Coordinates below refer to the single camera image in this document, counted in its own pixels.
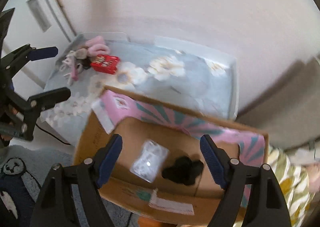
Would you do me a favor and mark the black cable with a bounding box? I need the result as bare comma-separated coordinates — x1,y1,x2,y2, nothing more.
35,123,73,147

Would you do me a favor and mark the pink hair clip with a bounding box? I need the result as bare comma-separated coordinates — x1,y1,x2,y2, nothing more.
59,56,84,86

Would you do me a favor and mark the pink fluffy scrunchie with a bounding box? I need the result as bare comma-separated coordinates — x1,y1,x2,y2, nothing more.
85,36,111,57

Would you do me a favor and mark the black cloth item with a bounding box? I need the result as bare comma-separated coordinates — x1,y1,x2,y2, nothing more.
162,156,204,186

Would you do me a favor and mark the red milk carton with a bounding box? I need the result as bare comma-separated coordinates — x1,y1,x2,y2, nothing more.
91,55,120,74

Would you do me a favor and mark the yellow floral bedding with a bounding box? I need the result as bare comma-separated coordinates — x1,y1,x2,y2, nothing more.
232,146,320,227

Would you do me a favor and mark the clear plastic packet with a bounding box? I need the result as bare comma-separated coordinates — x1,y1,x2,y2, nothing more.
130,139,169,183

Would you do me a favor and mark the grey panda rug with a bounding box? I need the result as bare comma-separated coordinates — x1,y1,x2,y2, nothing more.
0,144,141,227

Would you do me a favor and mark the pink brown cardboard box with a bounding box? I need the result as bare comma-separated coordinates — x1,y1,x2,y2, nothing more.
74,86,268,225

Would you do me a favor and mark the light blue floral cloth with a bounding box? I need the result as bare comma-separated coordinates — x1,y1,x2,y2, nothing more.
41,32,239,145

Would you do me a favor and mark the grey bed frame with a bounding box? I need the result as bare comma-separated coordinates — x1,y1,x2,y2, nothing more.
237,57,319,150

